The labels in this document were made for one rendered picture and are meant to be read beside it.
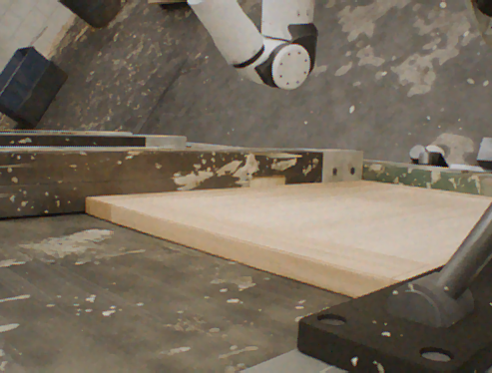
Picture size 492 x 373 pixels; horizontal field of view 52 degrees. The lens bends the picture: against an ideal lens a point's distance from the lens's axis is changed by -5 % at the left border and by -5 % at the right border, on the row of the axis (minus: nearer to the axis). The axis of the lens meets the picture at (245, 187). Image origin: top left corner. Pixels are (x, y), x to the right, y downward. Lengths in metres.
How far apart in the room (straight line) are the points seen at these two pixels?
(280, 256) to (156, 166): 0.31
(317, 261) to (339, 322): 0.20
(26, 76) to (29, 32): 1.18
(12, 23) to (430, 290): 5.86
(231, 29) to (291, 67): 0.12
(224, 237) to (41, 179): 0.24
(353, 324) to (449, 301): 0.03
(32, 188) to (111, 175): 0.10
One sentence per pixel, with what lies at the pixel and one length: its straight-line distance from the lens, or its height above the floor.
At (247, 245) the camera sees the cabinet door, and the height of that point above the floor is 1.37.
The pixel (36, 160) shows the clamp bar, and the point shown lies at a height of 1.44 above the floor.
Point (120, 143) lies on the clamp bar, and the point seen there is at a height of 1.08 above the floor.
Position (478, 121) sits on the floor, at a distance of 2.14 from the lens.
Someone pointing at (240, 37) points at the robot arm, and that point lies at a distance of 0.86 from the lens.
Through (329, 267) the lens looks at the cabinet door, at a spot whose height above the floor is 1.37.
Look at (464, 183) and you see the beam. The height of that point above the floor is 0.90.
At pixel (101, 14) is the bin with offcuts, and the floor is 0.11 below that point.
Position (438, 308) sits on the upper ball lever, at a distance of 0.17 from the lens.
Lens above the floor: 1.65
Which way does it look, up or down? 41 degrees down
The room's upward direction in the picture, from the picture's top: 50 degrees counter-clockwise
